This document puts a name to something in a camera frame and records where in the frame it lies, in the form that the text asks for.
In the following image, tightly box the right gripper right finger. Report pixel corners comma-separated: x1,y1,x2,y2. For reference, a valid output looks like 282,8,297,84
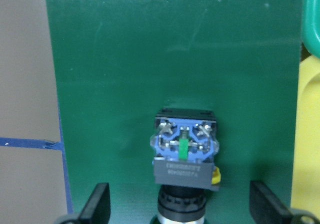
249,180,296,224

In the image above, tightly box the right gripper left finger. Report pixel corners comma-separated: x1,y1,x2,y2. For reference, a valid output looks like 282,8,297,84
77,182,111,223

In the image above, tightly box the green push button separate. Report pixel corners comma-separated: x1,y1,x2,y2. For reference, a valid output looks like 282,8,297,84
150,108,221,223

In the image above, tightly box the yellow plastic tray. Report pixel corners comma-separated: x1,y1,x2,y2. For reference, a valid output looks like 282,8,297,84
290,56,320,217

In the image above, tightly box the green conveyor belt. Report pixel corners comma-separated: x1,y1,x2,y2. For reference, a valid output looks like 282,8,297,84
46,0,303,223

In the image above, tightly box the green plastic tray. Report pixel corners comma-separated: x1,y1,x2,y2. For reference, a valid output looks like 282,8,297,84
302,0,320,58

